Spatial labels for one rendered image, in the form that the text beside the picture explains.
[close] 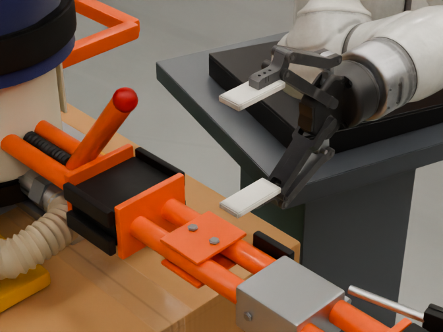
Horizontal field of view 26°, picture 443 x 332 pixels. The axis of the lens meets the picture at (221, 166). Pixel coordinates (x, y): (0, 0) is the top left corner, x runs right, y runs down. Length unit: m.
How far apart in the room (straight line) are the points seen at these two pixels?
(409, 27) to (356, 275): 0.85
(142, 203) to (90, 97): 2.45
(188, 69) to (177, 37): 1.84
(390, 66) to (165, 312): 0.39
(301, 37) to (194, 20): 2.56
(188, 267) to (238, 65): 0.97
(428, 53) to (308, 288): 0.45
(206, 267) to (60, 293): 0.25
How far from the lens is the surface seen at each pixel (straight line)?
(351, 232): 1.86
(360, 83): 1.11
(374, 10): 1.68
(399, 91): 1.15
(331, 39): 1.28
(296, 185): 1.11
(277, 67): 1.01
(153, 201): 0.91
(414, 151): 1.65
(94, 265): 1.08
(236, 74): 1.75
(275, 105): 1.65
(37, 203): 1.05
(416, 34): 1.18
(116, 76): 3.46
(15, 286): 1.03
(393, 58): 1.14
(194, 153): 3.00
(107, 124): 0.90
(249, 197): 1.07
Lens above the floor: 1.62
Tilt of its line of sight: 34 degrees down
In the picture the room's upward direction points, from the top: straight up
